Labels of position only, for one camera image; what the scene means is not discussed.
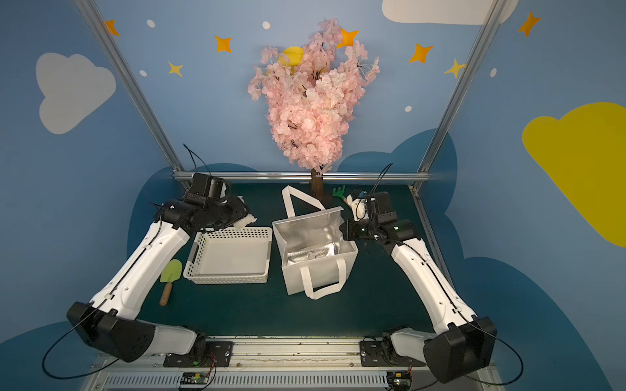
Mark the horizontal aluminium frame rail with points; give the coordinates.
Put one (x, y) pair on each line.
(333, 176)

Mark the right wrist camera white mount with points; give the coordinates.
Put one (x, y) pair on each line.
(357, 203)

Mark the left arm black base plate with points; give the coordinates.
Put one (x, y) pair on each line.
(212, 352)

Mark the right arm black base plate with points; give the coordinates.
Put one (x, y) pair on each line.
(377, 353)

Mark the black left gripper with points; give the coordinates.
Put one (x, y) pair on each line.
(234, 210)

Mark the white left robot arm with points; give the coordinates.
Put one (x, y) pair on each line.
(109, 321)

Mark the right small circuit board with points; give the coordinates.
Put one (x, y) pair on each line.
(398, 381)

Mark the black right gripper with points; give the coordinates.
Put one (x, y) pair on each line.
(354, 230)

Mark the green toy shovel wooden handle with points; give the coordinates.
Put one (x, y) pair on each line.
(169, 275)

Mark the left aluminium frame post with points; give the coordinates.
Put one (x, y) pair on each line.
(97, 25)

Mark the right aluminium frame post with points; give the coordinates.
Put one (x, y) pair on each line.
(474, 60)

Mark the white insulated delivery bag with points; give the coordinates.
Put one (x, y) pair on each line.
(315, 258)

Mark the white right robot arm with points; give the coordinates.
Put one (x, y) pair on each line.
(461, 342)

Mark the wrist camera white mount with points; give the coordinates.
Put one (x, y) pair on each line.
(357, 203)
(244, 222)

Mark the green toy rake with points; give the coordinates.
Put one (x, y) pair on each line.
(339, 192)

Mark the white perforated plastic basket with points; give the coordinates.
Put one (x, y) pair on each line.
(230, 256)

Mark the left small circuit board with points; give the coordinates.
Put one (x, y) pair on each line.
(194, 379)

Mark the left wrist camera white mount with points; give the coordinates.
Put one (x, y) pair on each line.
(244, 222)

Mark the small circuit board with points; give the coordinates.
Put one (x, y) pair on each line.
(194, 379)
(398, 381)

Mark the front aluminium mounting rail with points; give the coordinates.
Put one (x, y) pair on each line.
(279, 363)

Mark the brown artificial tree trunk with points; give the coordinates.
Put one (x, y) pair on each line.
(317, 185)

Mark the pink blossom artificial tree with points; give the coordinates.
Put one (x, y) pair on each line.
(311, 101)

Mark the aluminium frame post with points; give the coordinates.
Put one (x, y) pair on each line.
(97, 25)
(474, 60)

